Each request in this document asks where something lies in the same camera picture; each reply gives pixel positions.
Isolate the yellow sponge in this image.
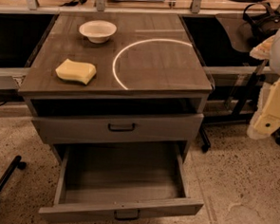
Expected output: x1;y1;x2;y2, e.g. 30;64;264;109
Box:
55;59;97;84

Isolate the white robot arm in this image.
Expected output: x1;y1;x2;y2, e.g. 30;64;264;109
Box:
247;29;280;140

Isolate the black VR headset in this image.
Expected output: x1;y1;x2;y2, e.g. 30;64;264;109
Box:
243;2;280;42

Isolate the white bowl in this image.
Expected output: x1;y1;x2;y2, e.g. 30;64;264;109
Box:
80;20;117;44

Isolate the wooden drawer cabinet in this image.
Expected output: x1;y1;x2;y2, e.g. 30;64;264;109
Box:
20;12;212;156

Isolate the wooden drawer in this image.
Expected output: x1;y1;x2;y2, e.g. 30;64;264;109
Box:
33;113;203;144
39;141;204;224

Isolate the black lower drawer handle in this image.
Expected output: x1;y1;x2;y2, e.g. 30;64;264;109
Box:
114;209;140;221

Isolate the black upper drawer handle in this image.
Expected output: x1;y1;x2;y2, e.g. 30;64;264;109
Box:
107;123;136;133

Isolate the dark rolling side table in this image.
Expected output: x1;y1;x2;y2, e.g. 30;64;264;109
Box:
197;10;280;159

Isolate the black drawer handle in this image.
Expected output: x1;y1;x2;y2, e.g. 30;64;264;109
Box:
107;123;136;133
114;209;140;221

